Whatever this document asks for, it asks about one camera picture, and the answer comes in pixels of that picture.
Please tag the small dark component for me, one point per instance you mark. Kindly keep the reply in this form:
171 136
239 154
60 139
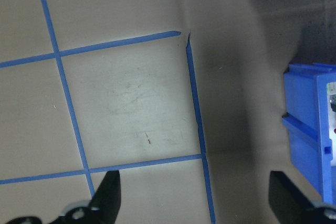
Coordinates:
333 103

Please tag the white foam pad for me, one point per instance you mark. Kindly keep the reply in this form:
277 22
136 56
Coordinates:
332 153

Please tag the blue bin with cylindrical batteries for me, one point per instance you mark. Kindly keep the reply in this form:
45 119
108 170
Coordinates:
302 98

